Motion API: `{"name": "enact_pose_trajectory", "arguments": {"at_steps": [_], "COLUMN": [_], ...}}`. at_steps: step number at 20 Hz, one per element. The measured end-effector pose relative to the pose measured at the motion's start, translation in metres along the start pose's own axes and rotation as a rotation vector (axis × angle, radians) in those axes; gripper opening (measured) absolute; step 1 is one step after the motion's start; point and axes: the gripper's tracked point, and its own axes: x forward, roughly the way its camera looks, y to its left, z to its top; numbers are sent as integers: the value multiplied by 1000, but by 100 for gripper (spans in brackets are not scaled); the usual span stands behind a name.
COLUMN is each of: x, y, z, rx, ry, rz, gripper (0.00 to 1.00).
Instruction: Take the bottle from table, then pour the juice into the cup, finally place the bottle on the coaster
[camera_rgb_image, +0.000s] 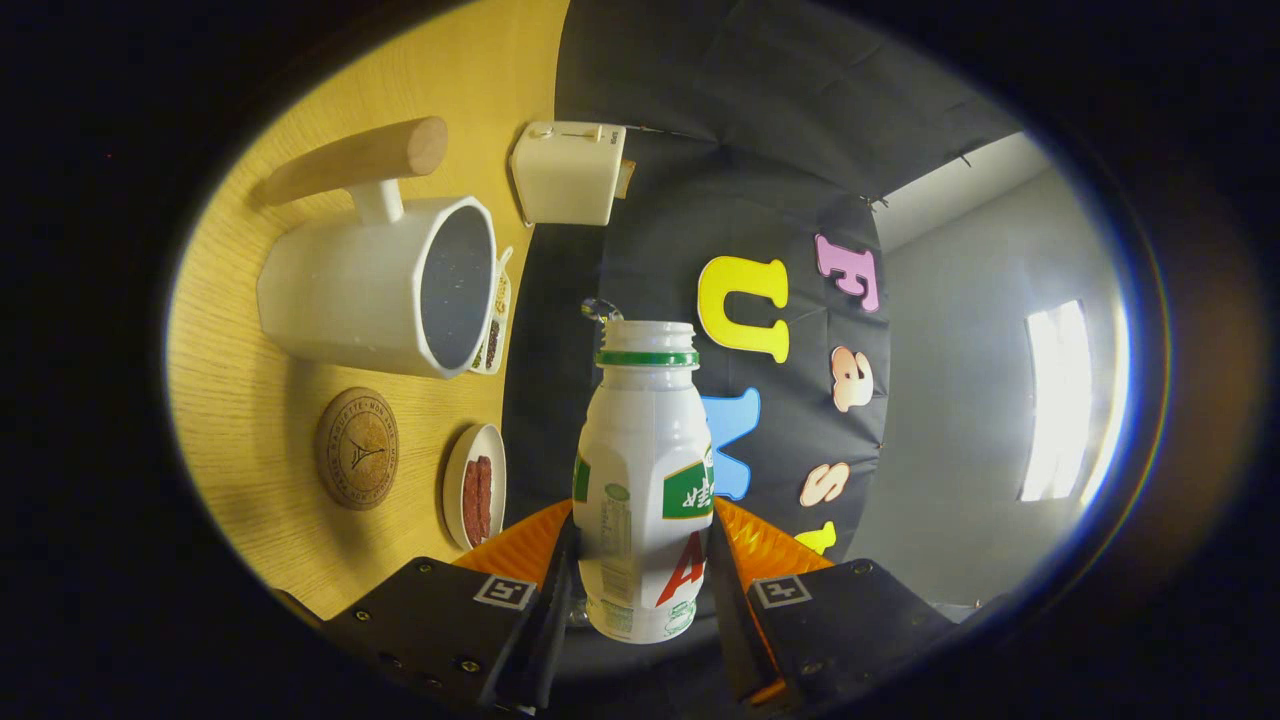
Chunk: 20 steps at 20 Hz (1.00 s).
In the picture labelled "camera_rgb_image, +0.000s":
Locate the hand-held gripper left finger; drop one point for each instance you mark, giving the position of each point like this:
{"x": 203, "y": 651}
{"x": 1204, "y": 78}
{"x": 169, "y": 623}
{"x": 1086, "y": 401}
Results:
{"x": 440, "y": 620}

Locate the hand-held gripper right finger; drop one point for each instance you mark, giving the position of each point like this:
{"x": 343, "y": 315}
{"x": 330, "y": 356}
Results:
{"x": 850, "y": 625}

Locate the round cork coaster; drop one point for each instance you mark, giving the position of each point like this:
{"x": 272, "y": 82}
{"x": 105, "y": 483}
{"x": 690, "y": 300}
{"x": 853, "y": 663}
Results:
{"x": 356, "y": 450}

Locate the white juice bottle green label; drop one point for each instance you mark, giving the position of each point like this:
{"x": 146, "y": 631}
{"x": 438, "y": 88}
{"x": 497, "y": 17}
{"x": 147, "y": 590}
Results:
{"x": 640, "y": 450}

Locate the brown meat patty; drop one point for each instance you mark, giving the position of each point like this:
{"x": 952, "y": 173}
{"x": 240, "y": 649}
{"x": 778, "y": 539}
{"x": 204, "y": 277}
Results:
{"x": 469, "y": 500}
{"x": 485, "y": 500}

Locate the round beige plate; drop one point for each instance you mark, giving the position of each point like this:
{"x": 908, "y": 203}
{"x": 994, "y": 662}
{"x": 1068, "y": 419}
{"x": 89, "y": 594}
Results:
{"x": 497, "y": 470}

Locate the wooden table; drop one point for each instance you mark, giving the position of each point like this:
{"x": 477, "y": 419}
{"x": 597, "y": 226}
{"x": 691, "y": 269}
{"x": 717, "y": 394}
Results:
{"x": 250, "y": 420}

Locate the white divided snack dish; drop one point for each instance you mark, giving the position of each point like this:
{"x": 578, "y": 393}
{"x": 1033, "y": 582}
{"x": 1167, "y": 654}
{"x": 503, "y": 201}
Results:
{"x": 492, "y": 330}

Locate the ceiling light panel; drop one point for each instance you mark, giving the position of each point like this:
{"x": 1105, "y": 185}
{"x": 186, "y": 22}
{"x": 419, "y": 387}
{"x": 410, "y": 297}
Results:
{"x": 1055, "y": 400}

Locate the black backdrop cloth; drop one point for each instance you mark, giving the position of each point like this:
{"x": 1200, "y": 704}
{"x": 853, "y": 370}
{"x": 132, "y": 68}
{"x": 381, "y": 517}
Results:
{"x": 650, "y": 260}

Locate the cream toaster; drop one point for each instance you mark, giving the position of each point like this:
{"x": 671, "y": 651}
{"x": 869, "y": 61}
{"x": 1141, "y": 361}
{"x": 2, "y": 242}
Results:
{"x": 565, "y": 180}

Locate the slice of toast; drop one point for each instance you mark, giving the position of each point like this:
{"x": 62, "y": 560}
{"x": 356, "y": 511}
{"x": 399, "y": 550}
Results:
{"x": 626, "y": 180}

